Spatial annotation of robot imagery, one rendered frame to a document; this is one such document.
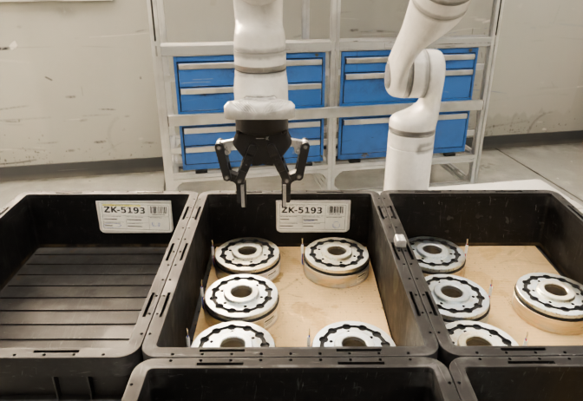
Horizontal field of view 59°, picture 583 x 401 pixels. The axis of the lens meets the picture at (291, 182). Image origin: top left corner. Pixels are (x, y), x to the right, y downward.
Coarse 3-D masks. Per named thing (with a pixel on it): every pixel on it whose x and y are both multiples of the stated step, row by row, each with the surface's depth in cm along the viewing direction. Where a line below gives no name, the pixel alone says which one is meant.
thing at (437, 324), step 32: (384, 192) 87; (416, 192) 87; (448, 192) 87; (480, 192) 87; (512, 192) 87; (544, 192) 87; (416, 288) 61; (448, 352) 51; (480, 352) 51; (512, 352) 51; (544, 352) 51; (576, 352) 51
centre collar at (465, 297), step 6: (444, 282) 73; (450, 282) 73; (438, 288) 72; (444, 288) 73; (450, 288) 73; (456, 288) 72; (462, 288) 72; (438, 294) 71; (462, 294) 71; (468, 294) 71; (444, 300) 70; (450, 300) 69; (456, 300) 69; (462, 300) 69
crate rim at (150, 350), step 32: (224, 192) 87; (256, 192) 87; (320, 192) 87; (352, 192) 87; (192, 224) 76; (384, 224) 76; (160, 320) 56; (416, 320) 56; (160, 352) 51; (192, 352) 51; (224, 352) 51; (256, 352) 51; (288, 352) 51; (320, 352) 51; (352, 352) 51; (384, 352) 51; (416, 352) 51
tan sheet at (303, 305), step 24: (288, 264) 85; (288, 288) 78; (312, 288) 78; (336, 288) 78; (360, 288) 78; (288, 312) 73; (312, 312) 73; (336, 312) 73; (360, 312) 73; (288, 336) 68; (312, 336) 68
